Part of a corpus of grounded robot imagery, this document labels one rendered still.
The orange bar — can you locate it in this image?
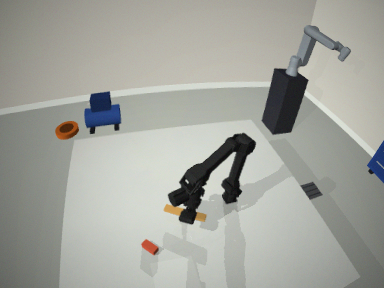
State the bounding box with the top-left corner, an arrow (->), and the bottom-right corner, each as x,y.
164,204 -> 206,222

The red rectangular block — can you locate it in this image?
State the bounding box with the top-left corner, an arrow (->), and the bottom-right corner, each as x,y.
142,240 -> 159,255

